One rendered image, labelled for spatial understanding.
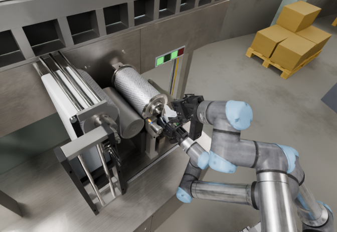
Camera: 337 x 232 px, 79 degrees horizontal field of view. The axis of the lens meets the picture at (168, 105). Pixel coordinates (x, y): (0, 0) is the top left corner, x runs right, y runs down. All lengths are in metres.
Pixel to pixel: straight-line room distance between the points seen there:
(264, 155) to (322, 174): 2.24
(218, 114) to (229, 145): 0.08
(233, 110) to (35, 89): 0.81
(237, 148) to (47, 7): 0.77
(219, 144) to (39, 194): 0.93
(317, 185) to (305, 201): 1.68
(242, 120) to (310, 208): 0.62
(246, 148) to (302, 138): 2.43
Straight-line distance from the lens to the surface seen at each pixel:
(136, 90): 0.95
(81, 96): 0.73
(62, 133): 1.28
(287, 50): 3.60
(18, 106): 1.06
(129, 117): 0.93
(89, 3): 0.94
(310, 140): 3.04
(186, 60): 1.87
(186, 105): 0.69
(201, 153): 0.96
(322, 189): 2.73
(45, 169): 1.28
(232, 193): 0.87
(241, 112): 0.55
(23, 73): 0.97
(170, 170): 1.17
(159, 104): 0.91
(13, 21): 0.88
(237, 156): 0.58
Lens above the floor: 1.96
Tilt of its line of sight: 48 degrees down
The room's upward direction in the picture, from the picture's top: 8 degrees clockwise
